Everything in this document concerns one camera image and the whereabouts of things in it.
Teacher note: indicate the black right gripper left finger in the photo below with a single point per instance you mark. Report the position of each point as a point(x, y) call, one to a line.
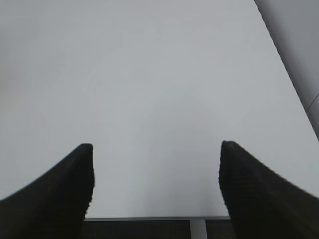
point(54, 205)

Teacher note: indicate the white table leg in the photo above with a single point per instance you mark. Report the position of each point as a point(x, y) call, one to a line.
point(198, 229)

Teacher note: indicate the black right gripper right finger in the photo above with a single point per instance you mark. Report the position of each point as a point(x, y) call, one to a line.
point(262, 204)

